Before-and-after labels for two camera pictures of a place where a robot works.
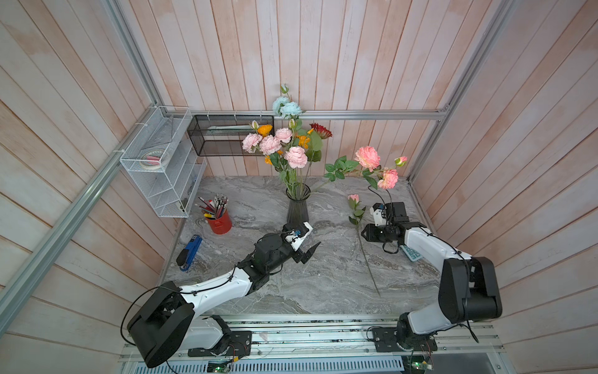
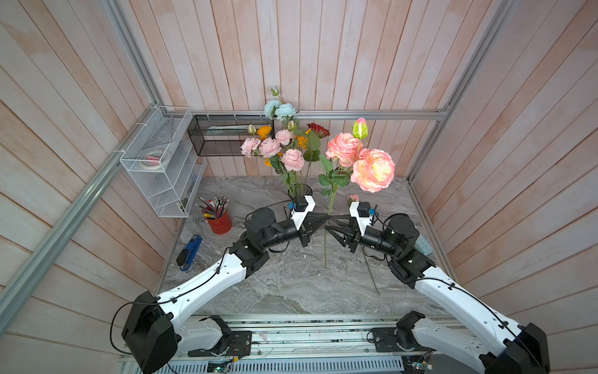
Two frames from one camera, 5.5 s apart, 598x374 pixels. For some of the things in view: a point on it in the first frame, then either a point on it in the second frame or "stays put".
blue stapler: (188, 255) stays put
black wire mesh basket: (223, 135) stays put
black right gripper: (370, 233) to (353, 237)
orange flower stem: (265, 129) stays put
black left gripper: (304, 257) to (304, 232)
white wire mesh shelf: (166, 163) stays put
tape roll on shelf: (153, 159) stays put
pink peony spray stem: (369, 157) to (332, 202)
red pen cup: (215, 211) stays put
